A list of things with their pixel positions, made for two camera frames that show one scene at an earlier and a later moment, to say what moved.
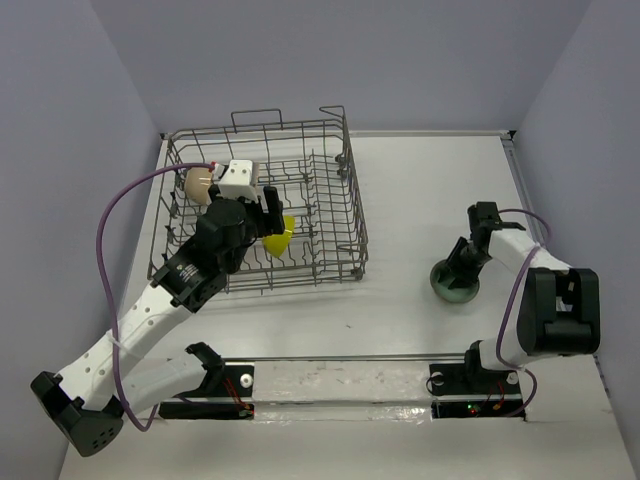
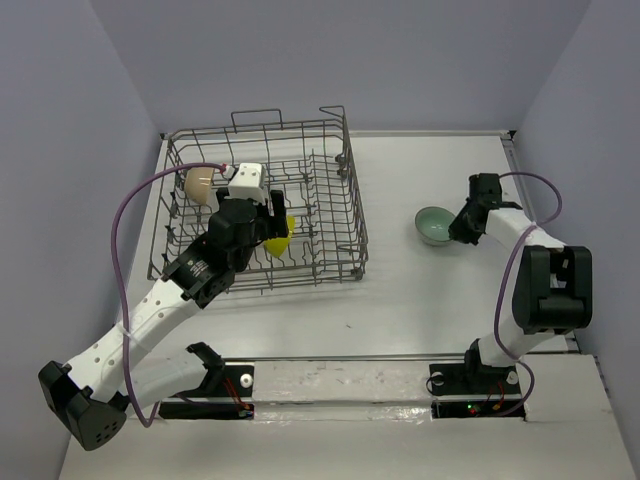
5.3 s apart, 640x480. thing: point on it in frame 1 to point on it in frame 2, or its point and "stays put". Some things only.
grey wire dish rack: x=312 y=160 stays put
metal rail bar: x=343 y=356 stays put
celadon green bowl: x=451 y=295 to x=432 y=224
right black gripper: x=452 y=257 to x=457 y=230
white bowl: x=197 y=184 stays put
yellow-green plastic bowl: x=277 y=244 stays put
